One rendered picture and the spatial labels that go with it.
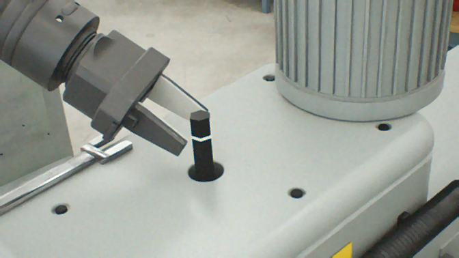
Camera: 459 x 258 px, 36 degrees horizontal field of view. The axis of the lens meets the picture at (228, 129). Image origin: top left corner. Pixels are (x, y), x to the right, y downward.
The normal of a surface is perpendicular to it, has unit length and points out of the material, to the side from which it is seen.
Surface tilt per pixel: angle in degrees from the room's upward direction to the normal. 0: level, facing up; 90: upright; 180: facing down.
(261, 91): 0
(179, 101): 90
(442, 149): 0
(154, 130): 90
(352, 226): 90
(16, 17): 59
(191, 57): 0
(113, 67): 32
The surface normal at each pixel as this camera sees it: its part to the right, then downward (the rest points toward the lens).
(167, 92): -0.31, 0.53
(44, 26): 0.12, -0.11
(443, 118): -0.06, -0.84
